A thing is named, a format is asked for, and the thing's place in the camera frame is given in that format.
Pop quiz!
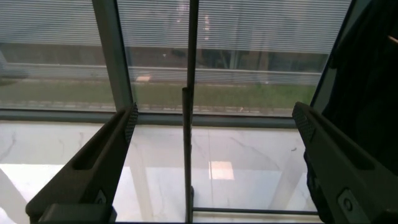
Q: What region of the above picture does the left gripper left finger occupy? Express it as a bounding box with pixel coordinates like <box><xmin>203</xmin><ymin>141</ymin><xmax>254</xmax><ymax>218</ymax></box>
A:
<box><xmin>25</xmin><ymin>103</ymin><xmax>139</xmax><ymax>223</ymax></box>

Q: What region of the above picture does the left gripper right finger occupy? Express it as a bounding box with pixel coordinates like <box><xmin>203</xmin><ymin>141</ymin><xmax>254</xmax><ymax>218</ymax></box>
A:
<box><xmin>291</xmin><ymin>101</ymin><xmax>398</xmax><ymax>224</ymax></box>

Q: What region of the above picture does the black garment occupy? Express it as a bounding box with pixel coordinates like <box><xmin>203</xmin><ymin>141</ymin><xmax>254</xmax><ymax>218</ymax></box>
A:
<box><xmin>303</xmin><ymin>0</ymin><xmax>398</xmax><ymax>224</ymax></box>

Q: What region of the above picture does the black clothes rack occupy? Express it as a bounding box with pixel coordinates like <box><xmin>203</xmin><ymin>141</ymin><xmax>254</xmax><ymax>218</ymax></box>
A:
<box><xmin>182</xmin><ymin>0</ymin><xmax>318</xmax><ymax>223</ymax></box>

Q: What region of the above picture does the window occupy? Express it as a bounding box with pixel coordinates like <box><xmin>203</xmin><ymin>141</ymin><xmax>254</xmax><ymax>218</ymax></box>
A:
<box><xmin>0</xmin><ymin>0</ymin><xmax>374</xmax><ymax>129</ymax></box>

